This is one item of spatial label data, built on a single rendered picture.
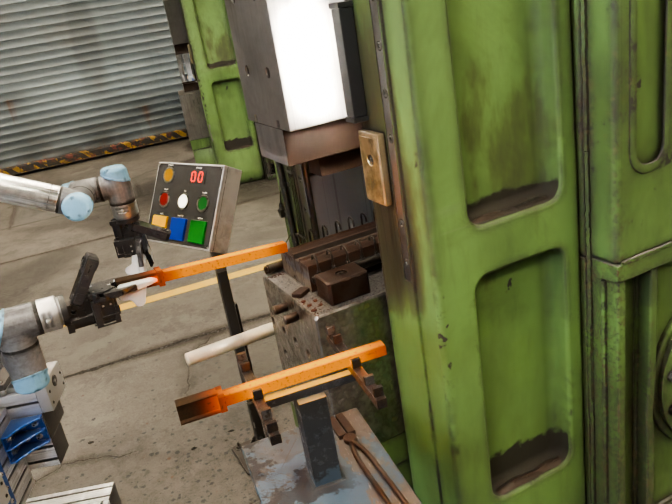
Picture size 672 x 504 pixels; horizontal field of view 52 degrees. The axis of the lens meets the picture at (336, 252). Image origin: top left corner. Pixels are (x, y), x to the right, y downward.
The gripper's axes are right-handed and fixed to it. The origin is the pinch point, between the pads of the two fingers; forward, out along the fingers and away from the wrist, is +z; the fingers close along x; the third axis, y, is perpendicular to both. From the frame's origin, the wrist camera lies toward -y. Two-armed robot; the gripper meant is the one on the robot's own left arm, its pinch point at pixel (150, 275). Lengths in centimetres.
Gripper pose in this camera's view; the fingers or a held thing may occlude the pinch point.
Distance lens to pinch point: 219.0
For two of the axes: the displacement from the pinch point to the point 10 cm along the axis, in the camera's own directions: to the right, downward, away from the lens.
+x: 1.1, 3.5, -9.3
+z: 1.5, 9.2, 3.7
